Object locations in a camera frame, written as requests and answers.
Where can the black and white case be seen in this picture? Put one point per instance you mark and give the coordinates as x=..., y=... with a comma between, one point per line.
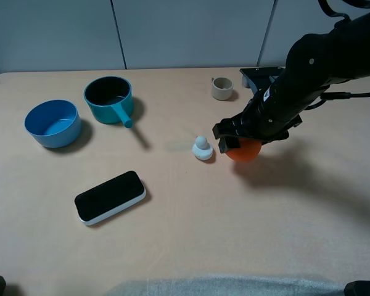
x=109, y=198

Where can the grey cloth at bottom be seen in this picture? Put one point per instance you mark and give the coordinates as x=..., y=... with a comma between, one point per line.
x=228, y=285

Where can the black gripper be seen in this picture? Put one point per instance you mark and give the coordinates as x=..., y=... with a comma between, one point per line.
x=252, y=123

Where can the small beige cup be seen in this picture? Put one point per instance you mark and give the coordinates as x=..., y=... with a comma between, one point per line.
x=221, y=88

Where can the blue round bowl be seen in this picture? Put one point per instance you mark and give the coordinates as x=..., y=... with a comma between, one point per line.
x=54, y=124

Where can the teal saucepan with handle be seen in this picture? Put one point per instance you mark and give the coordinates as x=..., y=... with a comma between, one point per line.
x=110, y=100

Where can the small white duck figurine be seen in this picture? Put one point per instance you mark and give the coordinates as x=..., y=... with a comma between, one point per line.
x=202, y=149

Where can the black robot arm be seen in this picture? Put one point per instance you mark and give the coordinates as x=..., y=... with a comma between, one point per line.
x=313, y=63

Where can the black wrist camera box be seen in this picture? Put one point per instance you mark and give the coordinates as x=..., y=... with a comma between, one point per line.
x=259, y=77

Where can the orange mandarin fruit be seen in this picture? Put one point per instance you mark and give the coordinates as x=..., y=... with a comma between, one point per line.
x=248, y=151

